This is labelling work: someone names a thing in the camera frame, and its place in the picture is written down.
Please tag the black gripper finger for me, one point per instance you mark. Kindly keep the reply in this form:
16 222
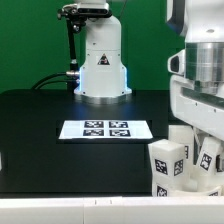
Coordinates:
199 137

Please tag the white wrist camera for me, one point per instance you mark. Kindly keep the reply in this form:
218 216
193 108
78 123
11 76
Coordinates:
176 63

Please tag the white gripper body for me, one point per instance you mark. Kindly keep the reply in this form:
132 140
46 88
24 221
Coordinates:
202 111

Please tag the white front wall rail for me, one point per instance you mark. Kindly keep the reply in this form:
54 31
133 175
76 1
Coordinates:
113 210

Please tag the white marker sheet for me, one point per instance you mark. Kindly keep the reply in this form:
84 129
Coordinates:
105 129

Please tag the white round stool seat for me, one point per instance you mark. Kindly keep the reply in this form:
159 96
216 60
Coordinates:
186 191

